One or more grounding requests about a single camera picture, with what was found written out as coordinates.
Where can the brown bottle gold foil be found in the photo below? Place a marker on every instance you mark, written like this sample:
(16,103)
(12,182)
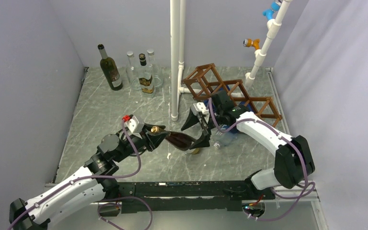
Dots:
(182,142)

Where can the white angled pvc pipe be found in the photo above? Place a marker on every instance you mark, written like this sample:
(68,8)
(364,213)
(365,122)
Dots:
(273,27)

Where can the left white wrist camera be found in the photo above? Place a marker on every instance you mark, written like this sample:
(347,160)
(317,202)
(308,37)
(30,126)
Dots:
(133,123)

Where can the white vertical pvc pipe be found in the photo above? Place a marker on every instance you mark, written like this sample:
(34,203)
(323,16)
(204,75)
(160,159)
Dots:
(177,42)

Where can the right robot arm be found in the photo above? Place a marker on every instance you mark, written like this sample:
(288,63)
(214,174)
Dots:
(293,158)

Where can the clear bottle with cork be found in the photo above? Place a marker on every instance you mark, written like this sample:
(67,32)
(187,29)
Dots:
(132,71)

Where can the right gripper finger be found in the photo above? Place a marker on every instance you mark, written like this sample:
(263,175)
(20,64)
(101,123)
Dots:
(191,120)
(202,142)

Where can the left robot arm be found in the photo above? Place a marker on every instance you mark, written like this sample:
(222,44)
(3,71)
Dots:
(94,181)

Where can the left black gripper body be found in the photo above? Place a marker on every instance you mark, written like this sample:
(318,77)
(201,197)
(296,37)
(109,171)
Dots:
(143,139)

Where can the dark green wine bottle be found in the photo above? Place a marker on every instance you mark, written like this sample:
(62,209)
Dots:
(110,69)

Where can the brown wooden wine rack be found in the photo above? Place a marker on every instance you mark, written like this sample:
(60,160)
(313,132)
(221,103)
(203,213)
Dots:
(205,81)

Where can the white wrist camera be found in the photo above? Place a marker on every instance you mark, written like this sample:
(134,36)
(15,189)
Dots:
(133,123)
(200,108)

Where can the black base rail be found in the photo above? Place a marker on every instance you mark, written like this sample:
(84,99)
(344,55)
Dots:
(233,195)

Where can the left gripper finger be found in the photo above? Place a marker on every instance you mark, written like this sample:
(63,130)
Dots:
(157,137)
(154,129)

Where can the orange pipe valve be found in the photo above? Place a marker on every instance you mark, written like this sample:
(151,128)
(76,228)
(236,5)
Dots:
(251,43)

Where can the blue pipe valve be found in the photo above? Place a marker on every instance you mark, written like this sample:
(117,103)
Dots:
(274,7)

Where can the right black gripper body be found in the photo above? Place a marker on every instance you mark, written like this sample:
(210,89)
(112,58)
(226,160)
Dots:
(209,123)

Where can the small dark bottle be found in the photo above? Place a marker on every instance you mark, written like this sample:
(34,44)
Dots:
(146,76)

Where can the clear bottle dark label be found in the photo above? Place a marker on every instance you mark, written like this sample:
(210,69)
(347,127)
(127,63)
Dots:
(157,75)

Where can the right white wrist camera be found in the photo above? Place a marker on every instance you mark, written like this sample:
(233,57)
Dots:
(200,108)

